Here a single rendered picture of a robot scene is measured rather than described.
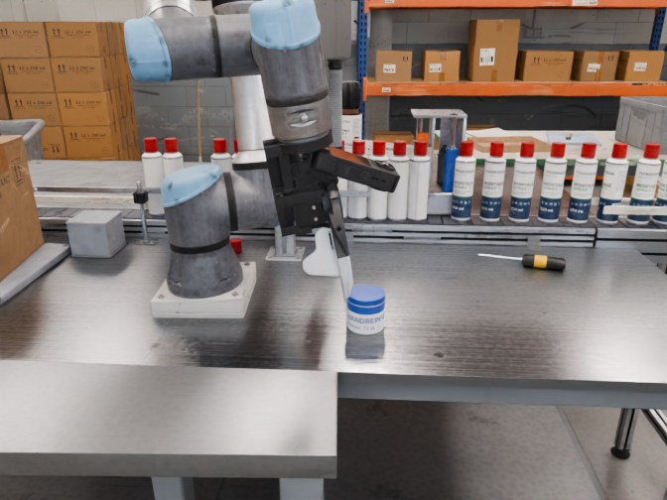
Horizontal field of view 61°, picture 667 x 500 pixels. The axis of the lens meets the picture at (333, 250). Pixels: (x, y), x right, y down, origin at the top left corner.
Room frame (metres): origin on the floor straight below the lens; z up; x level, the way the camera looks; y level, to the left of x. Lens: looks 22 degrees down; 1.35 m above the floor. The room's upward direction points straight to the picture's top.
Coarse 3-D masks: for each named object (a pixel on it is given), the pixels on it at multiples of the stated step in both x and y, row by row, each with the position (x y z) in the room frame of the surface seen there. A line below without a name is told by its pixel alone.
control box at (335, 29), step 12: (324, 0) 1.31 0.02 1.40; (336, 0) 1.34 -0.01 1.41; (348, 0) 1.37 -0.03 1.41; (324, 12) 1.31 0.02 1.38; (336, 12) 1.34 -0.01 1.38; (348, 12) 1.37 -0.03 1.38; (324, 24) 1.31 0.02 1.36; (336, 24) 1.34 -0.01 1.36; (348, 24) 1.37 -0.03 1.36; (324, 36) 1.30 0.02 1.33; (336, 36) 1.34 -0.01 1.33; (348, 36) 1.37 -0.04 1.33; (324, 48) 1.30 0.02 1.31; (336, 48) 1.34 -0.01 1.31; (348, 48) 1.38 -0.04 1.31
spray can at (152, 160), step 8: (144, 144) 1.45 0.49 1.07; (152, 144) 1.45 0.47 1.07; (152, 152) 1.45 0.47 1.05; (144, 160) 1.44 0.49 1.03; (152, 160) 1.44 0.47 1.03; (160, 160) 1.45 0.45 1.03; (144, 168) 1.44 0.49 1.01; (152, 168) 1.44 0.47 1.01; (160, 168) 1.45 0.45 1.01; (144, 176) 1.45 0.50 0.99; (152, 176) 1.44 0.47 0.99; (160, 176) 1.45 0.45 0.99; (152, 184) 1.44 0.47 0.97; (160, 184) 1.44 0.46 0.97; (152, 200) 1.44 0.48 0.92; (160, 200) 1.44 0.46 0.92; (152, 208) 1.44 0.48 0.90; (160, 208) 1.44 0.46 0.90
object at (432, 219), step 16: (48, 208) 1.50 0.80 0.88; (64, 208) 1.50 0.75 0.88; (80, 208) 1.50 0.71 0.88; (96, 208) 1.50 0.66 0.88; (112, 208) 1.50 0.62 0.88; (128, 208) 1.50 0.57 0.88; (416, 224) 1.38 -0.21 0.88; (432, 224) 1.37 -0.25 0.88; (448, 224) 1.37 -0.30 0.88; (464, 224) 1.37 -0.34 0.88; (480, 224) 1.37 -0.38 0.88; (496, 224) 1.37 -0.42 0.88; (512, 224) 1.37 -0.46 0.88; (528, 224) 1.37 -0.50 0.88; (544, 224) 1.37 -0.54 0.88; (560, 224) 1.37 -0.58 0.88; (576, 224) 1.37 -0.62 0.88; (592, 224) 1.37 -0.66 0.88
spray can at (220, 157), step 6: (216, 138) 1.46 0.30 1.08; (222, 138) 1.46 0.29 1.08; (216, 144) 1.43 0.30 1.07; (222, 144) 1.44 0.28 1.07; (216, 150) 1.43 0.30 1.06; (222, 150) 1.44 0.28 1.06; (216, 156) 1.43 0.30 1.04; (222, 156) 1.43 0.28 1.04; (228, 156) 1.44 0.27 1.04; (216, 162) 1.42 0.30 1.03; (222, 162) 1.43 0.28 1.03; (228, 162) 1.44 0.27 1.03; (222, 168) 1.43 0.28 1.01; (228, 168) 1.44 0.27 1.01
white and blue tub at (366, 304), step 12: (360, 288) 0.95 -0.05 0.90; (372, 288) 0.95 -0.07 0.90; (348, 300) 0.92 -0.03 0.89; (360, 300) 0.90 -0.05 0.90; (372, 300) 0.90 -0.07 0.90; (384, 300) 0.92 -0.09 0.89; (348, 312) 0.92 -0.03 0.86; (360, 312) 0.90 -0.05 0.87; (372, 312) 0.90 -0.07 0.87; (348, 324) 0.92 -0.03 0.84; (360, 324) 0.90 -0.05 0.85; (372, 324) 0.90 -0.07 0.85
